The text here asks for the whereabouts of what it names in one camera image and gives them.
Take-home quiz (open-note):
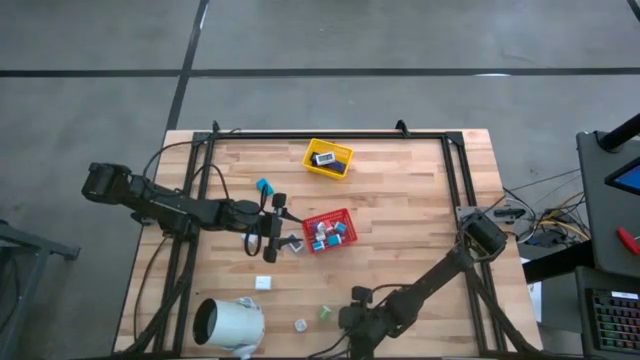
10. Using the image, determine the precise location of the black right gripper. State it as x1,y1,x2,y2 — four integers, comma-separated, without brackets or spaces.
337,285,387,360

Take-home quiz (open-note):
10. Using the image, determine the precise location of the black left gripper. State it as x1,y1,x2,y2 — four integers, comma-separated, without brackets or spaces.
256,192,305,265

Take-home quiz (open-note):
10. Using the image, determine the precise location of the red plastic basket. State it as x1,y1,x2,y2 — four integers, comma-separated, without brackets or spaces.
301,207,359,255

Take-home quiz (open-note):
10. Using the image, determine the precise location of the yellow plastic basket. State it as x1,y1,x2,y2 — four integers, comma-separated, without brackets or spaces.
301,137,356,181

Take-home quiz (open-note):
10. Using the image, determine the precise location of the white cylindrical device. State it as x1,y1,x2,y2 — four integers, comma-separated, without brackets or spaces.
192,297,266,359

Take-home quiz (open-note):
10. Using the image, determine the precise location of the white paper sheet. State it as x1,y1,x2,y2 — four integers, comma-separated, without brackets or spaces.
519,257,544,324

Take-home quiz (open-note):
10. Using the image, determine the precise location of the black crossbar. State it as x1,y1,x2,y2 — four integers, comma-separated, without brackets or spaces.
521,241,594,285

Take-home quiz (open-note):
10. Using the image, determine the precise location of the dark grey cart shelf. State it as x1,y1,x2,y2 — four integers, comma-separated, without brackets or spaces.
574,266,640,360

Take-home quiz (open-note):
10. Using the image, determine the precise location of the backlit keyboard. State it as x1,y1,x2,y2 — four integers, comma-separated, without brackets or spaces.
590,289,640,354

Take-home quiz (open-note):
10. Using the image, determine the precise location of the grey metal rack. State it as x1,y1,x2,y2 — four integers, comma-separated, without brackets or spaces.
0,218,82,360

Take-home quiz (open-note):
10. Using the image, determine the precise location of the dark grey side cart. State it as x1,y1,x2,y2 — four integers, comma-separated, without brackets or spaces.
575,130,640,279

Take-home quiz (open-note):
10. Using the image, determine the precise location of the blue screen tablet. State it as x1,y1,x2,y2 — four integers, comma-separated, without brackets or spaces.
604,157,640,197

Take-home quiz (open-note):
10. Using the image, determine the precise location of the black pole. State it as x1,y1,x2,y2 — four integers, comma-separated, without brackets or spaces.
597,112,640,153

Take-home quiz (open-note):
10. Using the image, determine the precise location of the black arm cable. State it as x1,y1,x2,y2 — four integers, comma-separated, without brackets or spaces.
142,127,241,201

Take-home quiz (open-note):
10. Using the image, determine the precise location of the grey metal base plate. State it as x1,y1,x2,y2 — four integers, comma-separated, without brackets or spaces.
455,205,507,222

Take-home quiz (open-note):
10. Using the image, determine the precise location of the brown cable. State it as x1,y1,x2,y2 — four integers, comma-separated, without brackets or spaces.
131,233,170,344

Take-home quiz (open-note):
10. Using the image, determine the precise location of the yellow cable bundle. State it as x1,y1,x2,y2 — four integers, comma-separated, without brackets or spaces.
537,218,592,243

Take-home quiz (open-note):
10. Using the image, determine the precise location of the red handled tool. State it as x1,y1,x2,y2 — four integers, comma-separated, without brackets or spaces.
615,227,640,258

